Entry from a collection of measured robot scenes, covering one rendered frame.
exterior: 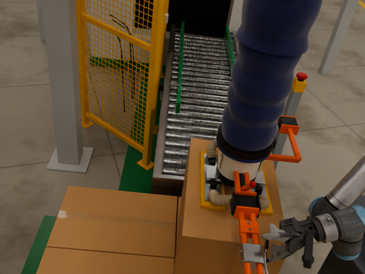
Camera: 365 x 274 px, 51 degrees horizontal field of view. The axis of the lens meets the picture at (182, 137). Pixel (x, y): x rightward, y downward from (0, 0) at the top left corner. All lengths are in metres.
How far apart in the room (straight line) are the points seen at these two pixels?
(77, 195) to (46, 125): 1.52
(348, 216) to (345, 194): 0.15
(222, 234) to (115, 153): 1.89
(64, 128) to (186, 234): 1.67
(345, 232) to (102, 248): 1.07
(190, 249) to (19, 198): 1.69
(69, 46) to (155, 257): 1.40
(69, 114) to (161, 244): 1.29
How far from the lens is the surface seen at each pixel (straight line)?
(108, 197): 2.11
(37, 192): 2.95
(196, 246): 1.49
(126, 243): 1.92
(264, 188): 1.67
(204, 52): 3.74
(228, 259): 1.55
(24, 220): 2.79
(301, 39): 1.27
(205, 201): 1.55
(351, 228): 1.38
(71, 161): 3.09
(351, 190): 1.50
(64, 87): 2.71
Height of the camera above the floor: 2.07
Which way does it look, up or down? 37 degrees down
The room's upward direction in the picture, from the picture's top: 8 degrees clockwise
